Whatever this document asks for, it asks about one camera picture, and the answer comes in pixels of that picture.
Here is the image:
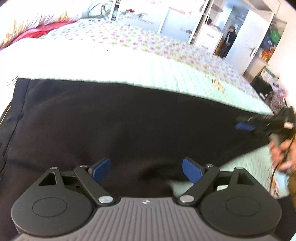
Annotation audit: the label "green shopping bag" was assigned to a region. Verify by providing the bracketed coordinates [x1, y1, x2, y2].
[261, 22, 282, 63]

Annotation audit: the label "black cable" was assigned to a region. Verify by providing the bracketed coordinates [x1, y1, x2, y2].
[269, 134, 296, 193]

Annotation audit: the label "green cardboard box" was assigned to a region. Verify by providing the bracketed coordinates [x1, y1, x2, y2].
[260, 67, 280, 80]

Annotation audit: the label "electric fan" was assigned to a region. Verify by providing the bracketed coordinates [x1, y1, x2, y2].
[87, 0, 114, 20]

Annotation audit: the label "person's right forearm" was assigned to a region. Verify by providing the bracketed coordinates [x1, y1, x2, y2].
[288, 171, 296, 209]

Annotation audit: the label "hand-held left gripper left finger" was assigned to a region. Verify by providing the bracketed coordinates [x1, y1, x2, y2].
[38, 158, 115, 205]

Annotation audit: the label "floral long pillow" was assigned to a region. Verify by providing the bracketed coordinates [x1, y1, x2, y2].
[0, 0, 93, 50]

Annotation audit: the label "black chair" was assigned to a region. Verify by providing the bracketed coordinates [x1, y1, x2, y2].
[251, 75, 273, 98]

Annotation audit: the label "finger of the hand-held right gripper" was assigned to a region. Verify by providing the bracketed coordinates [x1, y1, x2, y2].
[235, 122, 257, 132]
[237, 115, 258, 123]

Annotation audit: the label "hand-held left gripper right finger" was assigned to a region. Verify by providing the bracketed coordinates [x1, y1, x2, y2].
[178, 158, 255, 205]

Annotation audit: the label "sliding door wardrobe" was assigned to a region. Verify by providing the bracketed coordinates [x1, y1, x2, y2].
[111, 0, 210, 44]

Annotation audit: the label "person's right hand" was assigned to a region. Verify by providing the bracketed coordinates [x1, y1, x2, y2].
[269, 139, 296, 173]

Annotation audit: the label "white drawer cabinet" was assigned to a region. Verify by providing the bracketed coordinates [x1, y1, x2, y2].
[193, 24, 223, 50]

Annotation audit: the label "black pants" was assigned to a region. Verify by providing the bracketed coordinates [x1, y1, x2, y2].
[0, 77, 275, 232]

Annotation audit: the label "bee print quilted blanket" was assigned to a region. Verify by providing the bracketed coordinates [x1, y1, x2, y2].
[0, 38, 289, 197]

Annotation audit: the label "patterned cloth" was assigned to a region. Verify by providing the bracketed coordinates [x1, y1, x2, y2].
[265, 90, 288, 114]

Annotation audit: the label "white door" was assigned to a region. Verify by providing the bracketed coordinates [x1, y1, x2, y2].
[225, 9, 275, 75]

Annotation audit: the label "magenta blanket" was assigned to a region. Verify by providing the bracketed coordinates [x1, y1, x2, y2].
[14, 20, 77, 42]

